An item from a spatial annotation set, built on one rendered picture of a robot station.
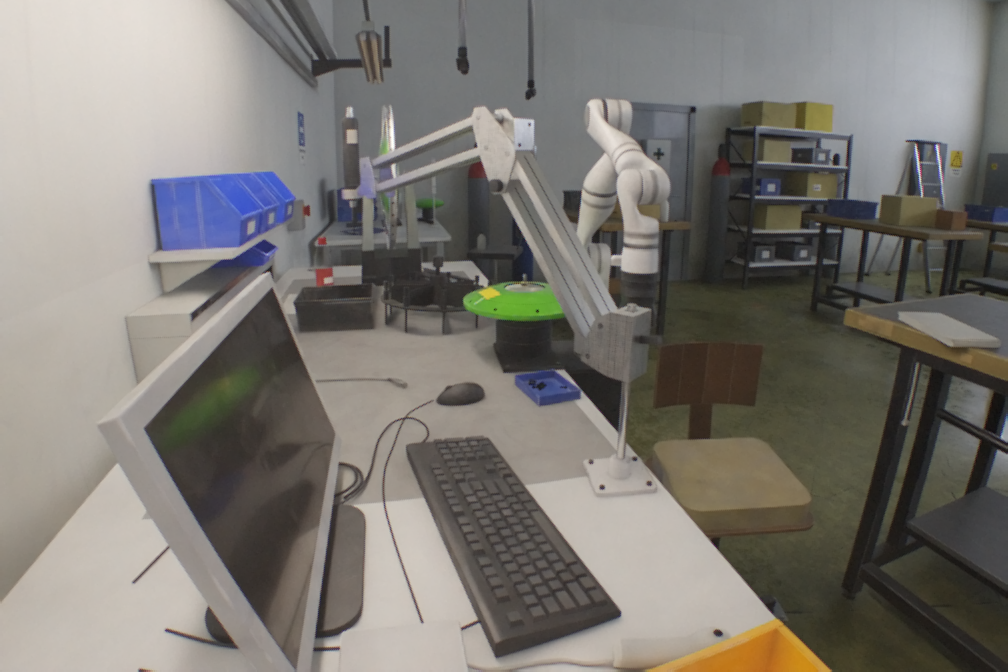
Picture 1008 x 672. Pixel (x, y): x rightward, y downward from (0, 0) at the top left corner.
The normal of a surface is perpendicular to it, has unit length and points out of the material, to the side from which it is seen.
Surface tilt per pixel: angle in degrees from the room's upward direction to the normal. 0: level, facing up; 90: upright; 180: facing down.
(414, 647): 0
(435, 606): 0
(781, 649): 86
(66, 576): 0
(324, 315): 93
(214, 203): 92
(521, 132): 90
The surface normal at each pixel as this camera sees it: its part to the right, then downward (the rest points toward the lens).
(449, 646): 0.00, -0.97
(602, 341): -0.69, 0.17
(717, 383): -0.12, 0.23
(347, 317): 0.22, 0.29
